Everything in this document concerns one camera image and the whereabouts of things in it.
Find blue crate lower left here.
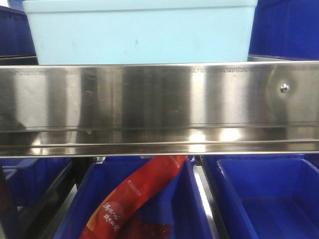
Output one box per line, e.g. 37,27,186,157
0,157,71,207

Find red snack bag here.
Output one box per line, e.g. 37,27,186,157
80,155,187,239

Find empty blue crate right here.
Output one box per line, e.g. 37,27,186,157
217,159,319,239

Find dark blue crate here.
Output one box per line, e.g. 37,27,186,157
0,6,36,56
249,0,319,60

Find dark blue crate upper left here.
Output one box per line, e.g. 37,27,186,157
0,6,36,56

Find light blue bin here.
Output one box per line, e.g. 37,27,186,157
23,0,257,65

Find stainless steel shelf rail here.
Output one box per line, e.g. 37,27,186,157
0,61,319,158

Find blue crate with bag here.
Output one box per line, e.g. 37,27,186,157
54,156,213,239

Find shelf rail screw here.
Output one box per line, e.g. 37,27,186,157
280,84,290,94

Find dark blue crate upper right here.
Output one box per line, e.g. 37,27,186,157
249,0,319,60

